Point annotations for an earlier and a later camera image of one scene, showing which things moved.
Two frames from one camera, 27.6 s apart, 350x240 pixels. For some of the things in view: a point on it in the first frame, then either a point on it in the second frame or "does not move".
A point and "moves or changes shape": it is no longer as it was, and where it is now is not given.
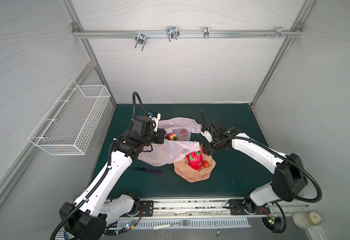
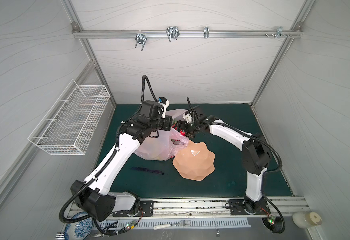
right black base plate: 240,206 does not move
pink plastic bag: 159,154 moves or changes shape
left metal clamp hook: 140,38 does not move
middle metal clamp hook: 173,31 does not move
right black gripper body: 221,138 → 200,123
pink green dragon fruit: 195,160 → 182,132
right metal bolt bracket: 280,31 does not move
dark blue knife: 157,171 does not move
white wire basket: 69,125 does not move
